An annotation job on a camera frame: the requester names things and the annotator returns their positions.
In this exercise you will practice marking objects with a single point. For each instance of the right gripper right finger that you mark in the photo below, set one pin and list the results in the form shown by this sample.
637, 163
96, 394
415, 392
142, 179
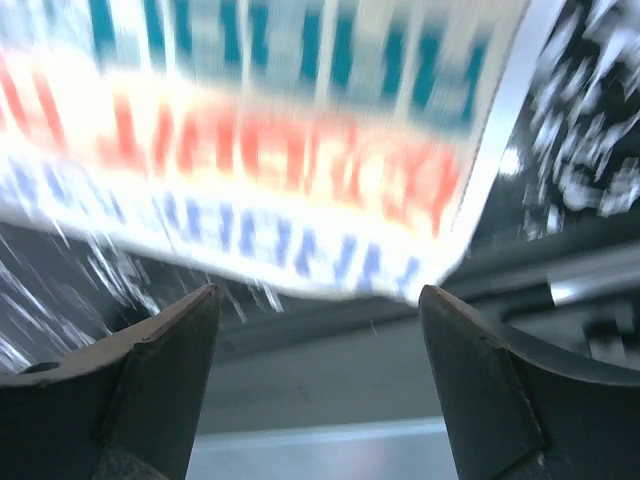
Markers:
517, 407

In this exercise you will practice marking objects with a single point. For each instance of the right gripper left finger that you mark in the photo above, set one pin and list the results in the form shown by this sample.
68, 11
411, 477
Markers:
125, 407

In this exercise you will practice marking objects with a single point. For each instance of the aluminium frame rail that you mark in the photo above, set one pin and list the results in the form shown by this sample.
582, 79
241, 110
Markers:
592, 285

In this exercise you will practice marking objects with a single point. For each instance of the rabbit print towel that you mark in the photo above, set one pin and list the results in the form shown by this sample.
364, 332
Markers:
325, 148

